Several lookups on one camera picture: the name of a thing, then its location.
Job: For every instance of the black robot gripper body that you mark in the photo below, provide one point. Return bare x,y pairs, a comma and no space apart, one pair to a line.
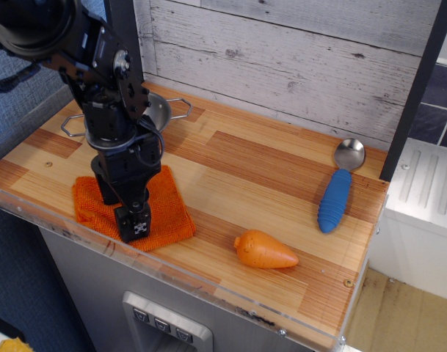
129,169

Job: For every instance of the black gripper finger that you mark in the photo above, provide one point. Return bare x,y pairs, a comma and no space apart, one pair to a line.
133,226
108,194

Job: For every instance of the orange knitted cloth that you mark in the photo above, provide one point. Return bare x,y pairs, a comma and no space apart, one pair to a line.
170,223

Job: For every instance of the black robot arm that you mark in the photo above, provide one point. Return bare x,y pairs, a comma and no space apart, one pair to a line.
93,61

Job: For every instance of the clear acrylic table edge guard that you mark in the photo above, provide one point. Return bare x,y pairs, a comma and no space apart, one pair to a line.
311,301

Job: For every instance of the silver dispenser panel with buttons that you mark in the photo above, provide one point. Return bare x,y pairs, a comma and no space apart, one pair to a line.
154,327

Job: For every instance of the orange plastic carrot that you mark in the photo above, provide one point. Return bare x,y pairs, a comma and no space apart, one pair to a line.
257,249

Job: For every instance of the yellow object bottom left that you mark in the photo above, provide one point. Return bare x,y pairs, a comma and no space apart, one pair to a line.
14,345

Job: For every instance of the white ribbed side counter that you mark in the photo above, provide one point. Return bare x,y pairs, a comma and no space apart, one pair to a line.
410,244

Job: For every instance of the spoon with blue handle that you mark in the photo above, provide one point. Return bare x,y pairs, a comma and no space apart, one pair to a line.
348,156

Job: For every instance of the black right vertical post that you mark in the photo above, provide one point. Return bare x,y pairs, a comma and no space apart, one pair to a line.
424,72

